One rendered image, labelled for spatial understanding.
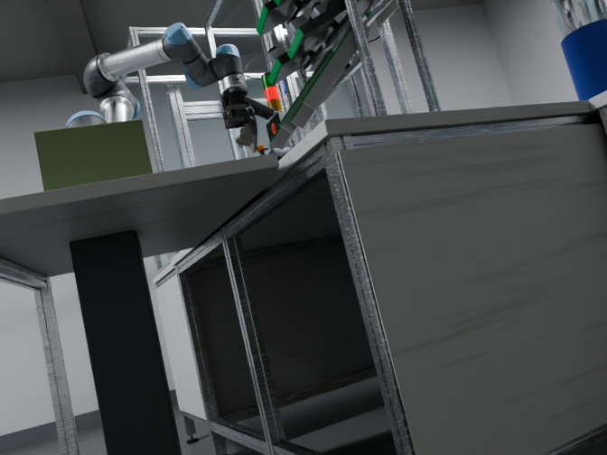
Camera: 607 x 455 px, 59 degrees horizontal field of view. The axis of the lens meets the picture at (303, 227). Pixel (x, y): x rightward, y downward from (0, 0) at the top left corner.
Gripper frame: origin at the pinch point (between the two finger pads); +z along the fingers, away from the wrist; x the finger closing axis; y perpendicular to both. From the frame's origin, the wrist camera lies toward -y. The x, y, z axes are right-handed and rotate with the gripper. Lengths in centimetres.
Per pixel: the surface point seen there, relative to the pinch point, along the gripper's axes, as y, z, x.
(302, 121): 0.5, 5.7, 35.5
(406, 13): -28, -15, 53
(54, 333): 67, 43, -36
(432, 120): -7, 23, 75
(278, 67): 0.9, -12.5, 30.6
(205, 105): -23, -62, -106
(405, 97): -116, -40, -60
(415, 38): -28, -8, 53
